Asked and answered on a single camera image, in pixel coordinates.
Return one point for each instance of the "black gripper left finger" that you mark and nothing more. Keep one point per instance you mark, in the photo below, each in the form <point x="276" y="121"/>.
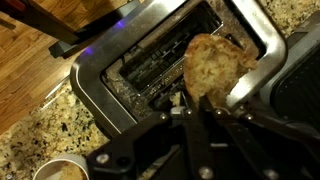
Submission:
<point x="196" y="143"/>

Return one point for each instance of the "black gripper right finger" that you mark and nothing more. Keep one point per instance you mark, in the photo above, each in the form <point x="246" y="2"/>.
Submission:
<point x="243" y="146"/>

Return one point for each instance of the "silver two slot toaster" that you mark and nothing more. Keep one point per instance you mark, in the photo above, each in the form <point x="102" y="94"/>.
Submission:
<point x="96" y="66"/>

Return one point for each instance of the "white ceramic bowl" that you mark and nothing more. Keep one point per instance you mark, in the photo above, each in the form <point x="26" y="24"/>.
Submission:
<point x="50" y="162"/>

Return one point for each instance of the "black vertical stand frame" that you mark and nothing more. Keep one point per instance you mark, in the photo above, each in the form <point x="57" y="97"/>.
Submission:
<point x="65" y="46"/>

